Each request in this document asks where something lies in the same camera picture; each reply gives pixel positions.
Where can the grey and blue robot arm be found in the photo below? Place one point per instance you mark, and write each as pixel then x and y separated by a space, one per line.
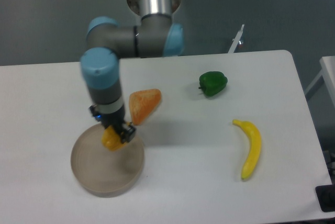
pixel 107 43

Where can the black device at table edge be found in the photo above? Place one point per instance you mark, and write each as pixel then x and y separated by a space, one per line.
pixel 325 195

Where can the white side table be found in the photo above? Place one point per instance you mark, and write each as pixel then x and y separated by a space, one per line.
pixel 324 77

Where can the yellow toy banana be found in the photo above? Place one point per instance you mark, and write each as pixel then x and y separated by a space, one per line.
pixel 255 147

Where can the yellow toy bell pepper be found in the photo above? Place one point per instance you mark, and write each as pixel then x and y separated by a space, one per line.
pixel 111 140

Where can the orange triangular toy bread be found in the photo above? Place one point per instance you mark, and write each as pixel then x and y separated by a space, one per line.
pixel 143 103

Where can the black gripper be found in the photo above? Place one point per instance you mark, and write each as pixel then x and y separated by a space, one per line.
pixel 125 131

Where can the beige round plate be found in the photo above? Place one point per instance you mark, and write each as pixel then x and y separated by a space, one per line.
pixel 105 173

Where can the green toy bell pepper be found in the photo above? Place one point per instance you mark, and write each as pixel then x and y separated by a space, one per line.
pixel 212 83

